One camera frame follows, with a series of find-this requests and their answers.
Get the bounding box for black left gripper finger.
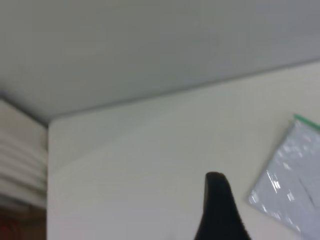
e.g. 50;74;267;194
194;171;252;240

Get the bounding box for clear zip bag green strip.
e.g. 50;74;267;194
244;113;320;240

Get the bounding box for white ribbed panel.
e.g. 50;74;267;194
0;98;49;201

